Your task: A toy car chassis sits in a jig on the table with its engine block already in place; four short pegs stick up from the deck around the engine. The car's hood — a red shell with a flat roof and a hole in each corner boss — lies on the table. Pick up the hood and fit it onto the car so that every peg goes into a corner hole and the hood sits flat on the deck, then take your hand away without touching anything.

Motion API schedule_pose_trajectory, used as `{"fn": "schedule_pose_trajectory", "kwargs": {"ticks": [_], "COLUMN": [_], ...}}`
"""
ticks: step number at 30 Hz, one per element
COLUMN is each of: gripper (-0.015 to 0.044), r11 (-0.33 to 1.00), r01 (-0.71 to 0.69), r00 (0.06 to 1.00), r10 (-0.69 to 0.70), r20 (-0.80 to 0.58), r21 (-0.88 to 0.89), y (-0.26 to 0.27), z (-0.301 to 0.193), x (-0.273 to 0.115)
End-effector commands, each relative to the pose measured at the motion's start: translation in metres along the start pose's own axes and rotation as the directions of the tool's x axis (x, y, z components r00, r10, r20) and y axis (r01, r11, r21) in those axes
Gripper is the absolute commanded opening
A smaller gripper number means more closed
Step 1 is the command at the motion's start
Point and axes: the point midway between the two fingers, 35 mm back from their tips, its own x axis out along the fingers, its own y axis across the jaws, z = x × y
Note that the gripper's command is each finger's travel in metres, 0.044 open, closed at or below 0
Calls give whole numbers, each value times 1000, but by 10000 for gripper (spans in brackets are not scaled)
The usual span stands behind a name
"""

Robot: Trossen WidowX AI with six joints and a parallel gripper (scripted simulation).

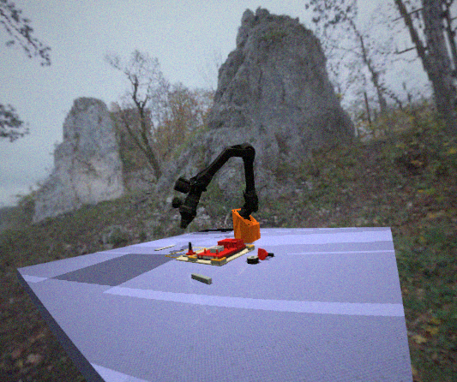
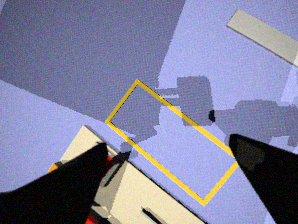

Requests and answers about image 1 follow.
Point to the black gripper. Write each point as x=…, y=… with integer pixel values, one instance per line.
x=188, y=210

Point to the black toy wheel with white hub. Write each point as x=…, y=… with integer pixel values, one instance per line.
x=253, y=259

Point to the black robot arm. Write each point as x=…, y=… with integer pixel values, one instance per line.
x=198, y=183

